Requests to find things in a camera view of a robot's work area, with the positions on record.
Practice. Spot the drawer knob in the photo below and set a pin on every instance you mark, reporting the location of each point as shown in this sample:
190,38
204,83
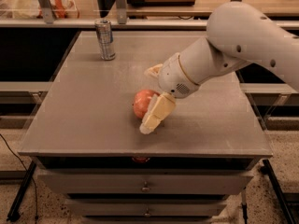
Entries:
145,187
147,213

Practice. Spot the orange white plastic bag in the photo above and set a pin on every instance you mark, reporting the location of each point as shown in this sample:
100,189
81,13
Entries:
62,8

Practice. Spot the grey drawer cabinet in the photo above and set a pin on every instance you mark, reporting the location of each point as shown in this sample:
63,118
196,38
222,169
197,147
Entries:
85,133

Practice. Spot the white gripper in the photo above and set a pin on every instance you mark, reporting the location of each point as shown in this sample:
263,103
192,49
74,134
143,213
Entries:
173,75

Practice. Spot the lower drawer knob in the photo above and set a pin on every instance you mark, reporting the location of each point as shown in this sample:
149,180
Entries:
147,213

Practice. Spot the silver blue redbull can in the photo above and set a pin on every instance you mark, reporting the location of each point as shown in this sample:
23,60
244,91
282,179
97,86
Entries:
105,39

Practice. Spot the top drawer knob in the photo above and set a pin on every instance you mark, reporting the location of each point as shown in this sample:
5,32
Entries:
145,187

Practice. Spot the red apple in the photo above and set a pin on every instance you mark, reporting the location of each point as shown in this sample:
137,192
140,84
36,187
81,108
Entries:
142,101

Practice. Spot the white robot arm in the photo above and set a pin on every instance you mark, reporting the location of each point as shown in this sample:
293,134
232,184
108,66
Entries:
237,35

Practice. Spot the red item in drawer gap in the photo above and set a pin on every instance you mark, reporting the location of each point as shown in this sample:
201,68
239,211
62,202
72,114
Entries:
140,159

